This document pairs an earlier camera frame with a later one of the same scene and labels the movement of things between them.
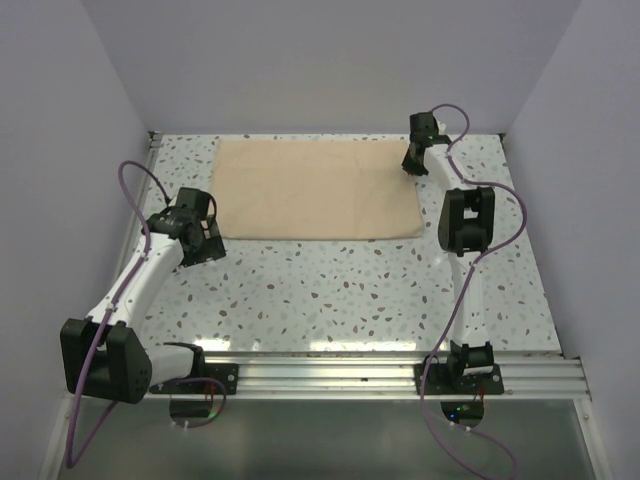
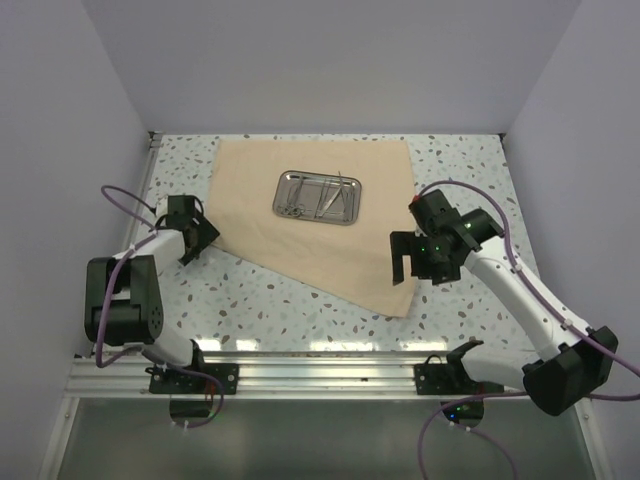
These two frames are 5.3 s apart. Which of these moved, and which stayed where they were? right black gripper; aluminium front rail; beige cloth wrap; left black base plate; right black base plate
Moved: beige cloth wrap; right black gripper
Stayed: left black base plate; aluminium front rail; right black base plate
